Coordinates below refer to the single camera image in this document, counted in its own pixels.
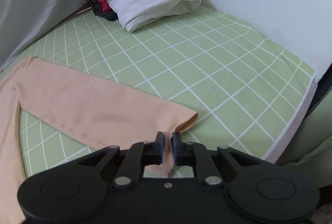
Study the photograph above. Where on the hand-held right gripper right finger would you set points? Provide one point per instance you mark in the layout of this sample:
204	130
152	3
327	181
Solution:
174	147

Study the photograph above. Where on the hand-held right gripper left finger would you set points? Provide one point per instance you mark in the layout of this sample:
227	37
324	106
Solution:
162	146

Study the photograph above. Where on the beige garment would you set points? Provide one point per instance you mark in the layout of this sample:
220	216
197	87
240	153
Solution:
77	99

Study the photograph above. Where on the white mattress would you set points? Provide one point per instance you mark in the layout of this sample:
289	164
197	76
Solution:
293	125

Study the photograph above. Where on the olive green cloth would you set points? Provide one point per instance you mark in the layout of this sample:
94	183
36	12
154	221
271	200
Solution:
311	141

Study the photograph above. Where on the black garment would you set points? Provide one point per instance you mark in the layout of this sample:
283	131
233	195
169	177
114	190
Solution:
109	16

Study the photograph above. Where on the red garment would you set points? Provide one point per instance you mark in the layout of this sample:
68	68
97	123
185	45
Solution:
104	6

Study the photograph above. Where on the grey carrot-print sheet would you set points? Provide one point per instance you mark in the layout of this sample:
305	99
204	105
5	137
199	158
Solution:
39	6

